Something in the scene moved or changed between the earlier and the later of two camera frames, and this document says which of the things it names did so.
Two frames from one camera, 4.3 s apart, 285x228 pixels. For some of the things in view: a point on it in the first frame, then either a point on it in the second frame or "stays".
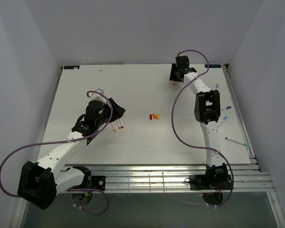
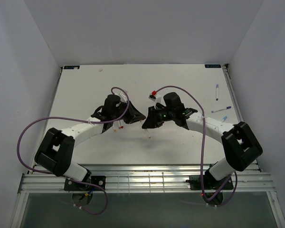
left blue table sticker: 71,67 stays
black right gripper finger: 176,74 to 151,121
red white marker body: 121,123 stays
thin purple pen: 227,107 stays
